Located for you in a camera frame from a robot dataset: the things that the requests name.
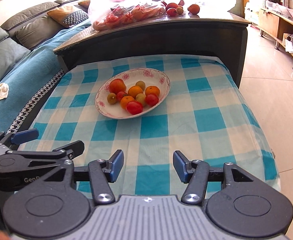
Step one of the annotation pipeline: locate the orange mandarin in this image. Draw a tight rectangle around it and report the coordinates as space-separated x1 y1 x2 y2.
120 95 135 110

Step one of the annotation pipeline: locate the large brown longan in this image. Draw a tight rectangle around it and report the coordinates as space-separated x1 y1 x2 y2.
135 93 147 107

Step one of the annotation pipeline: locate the small red cherry tomato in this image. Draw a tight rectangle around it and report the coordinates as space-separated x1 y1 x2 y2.
145 94 159 107

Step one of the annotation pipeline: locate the large red cherry tomato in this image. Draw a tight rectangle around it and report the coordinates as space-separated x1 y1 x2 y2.
116 91 127 102

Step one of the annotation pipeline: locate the blue white checkered cloth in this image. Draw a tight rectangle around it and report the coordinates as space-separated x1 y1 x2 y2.
21 55 280 196

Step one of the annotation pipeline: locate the teal sofa blanket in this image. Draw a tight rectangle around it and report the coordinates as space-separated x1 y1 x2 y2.
0 20 91 132

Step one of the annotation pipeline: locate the red apple on plate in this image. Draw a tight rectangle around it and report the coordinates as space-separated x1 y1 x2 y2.
109 79 127 94

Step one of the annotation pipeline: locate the mandarin in plate centre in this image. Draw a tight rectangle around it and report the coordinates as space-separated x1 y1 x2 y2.
128 86 143 98

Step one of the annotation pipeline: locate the grey sofa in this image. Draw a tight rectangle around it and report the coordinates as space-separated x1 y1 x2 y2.
0 0 87 81

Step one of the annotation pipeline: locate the small longan on plate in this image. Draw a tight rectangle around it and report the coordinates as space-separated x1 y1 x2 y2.
135 81 146 91

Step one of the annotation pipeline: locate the mandarin on plate right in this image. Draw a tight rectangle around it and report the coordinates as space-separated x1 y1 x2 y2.
145 86 161 97

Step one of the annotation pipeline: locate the white floral ceramic plate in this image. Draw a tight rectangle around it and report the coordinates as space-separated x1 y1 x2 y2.
95 68 171 120

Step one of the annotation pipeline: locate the orange houndstooth pillow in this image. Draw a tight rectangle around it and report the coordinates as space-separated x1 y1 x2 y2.
47 5 89 28

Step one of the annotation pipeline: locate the dark wooden coffee table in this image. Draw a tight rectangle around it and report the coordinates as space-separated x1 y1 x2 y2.
54 11 249 85

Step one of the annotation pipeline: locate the plastic bag of fruit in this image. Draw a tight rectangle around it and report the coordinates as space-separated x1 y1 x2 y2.
88 0 165 31

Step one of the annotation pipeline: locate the red tomato on table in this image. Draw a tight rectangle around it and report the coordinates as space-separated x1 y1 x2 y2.
166 8 178 17

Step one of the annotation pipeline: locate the longan on table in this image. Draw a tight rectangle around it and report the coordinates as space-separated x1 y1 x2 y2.
176 7 183 15

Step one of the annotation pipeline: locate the mandarin on table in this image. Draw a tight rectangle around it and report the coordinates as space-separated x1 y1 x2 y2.
188 4 200 15

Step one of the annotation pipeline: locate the wooden tv shelf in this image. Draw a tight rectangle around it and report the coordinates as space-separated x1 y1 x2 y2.
258 9 293 69

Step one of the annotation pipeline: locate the red mango on table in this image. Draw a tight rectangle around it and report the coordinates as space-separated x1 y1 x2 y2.
165 3 179 11

